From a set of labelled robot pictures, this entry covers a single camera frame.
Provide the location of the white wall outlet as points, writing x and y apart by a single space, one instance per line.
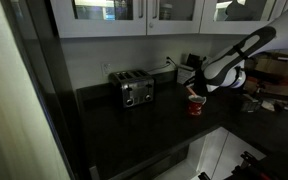
106 68

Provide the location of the wall outlet with plug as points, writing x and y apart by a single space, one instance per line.
167 62

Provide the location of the jar inside cabinet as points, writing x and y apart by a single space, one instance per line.
165 11

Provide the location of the black countertop holder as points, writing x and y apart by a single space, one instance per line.
192 60

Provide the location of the steel four-slot toaster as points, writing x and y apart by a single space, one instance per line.
132 88

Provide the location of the red floral mug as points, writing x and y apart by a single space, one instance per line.
195 106

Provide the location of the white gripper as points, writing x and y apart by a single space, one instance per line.
209 86

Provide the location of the white countertop box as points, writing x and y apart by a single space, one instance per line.
183 74

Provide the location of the white lower cabinet door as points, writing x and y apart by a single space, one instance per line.
210 150
237 156

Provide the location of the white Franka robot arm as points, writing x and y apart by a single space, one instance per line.
244 53

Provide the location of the narrow glass cabinet door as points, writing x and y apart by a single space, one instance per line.
174 26

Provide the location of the wide glass cabinet door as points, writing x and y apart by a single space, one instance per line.
97 26

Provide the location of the orange marker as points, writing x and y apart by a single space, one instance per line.
191 91

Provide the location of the small metal countertop item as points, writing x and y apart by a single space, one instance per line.
250 104

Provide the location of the brown cardboard box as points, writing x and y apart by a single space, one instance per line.
280 71

